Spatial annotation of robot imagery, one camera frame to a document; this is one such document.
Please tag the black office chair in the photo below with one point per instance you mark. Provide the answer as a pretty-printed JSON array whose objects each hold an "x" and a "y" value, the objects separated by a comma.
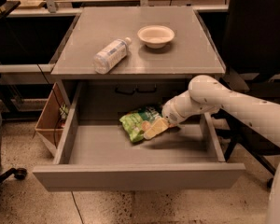
[{"x": 247, "y": 37}]

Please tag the open grey top drawer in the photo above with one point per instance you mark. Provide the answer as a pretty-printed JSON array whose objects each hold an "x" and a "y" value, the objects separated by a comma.
[{"x": 95, "y": 153}]

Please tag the black chair wheel base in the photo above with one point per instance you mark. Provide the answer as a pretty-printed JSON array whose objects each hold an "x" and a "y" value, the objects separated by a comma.
[{"x": 19, "y": 174}]

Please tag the green rice chip bag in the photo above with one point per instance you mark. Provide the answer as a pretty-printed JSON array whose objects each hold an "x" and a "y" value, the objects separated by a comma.
[{"x": 136, "y": 122}]

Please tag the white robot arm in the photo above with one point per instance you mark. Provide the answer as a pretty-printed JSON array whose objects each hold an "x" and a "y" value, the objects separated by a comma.
[{"x": 205, "y": 93}]

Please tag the clear plastic water bottle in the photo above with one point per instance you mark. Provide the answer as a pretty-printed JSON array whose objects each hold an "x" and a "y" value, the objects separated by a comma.
[{"x": 107, "y": 58}]

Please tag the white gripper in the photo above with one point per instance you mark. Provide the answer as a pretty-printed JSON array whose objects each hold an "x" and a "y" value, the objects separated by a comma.
[{"x": 169, "y": 112}]

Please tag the grey drawer cabinet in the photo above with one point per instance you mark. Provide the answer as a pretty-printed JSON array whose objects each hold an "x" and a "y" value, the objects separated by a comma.
[{"x": 145, "y": 76}]

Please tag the white bowl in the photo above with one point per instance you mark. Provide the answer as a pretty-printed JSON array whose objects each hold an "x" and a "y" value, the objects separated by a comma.
[{"x": 156, "y": 36}]

